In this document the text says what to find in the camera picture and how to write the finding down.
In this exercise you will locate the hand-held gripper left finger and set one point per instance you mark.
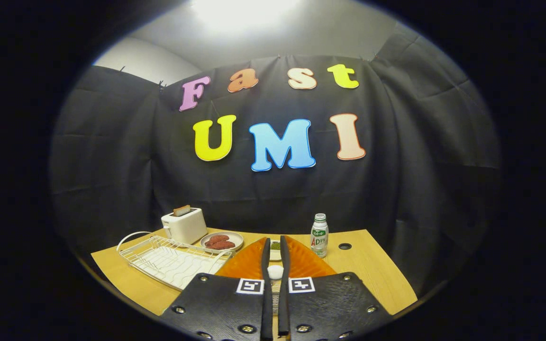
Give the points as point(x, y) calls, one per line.
point(267, 308)

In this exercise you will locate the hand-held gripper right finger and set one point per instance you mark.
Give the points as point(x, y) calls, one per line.
point(284, 308)

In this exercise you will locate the white-tipped metal spoon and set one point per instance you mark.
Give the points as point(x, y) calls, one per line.
point(275, 272)

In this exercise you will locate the beige round plate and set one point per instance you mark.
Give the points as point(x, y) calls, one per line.
point(236, 239)

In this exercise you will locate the white divided tray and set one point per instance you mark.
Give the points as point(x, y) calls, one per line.
point(276, 255)

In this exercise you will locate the red meat slice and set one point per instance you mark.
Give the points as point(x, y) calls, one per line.
point(217, 238)
point(223, 245)

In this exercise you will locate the white and green drink bottle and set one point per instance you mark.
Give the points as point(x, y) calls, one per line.
point(319, 237)

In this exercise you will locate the white toaster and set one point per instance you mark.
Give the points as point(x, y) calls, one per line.
point(187, 227)

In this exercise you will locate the slice of toast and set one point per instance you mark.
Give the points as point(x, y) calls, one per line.
point(182, 210)

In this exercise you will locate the black backdrop cloth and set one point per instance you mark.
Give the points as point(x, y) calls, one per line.
point(206, 189)

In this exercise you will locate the ceiling light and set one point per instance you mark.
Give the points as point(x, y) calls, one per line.
point(244, 12)

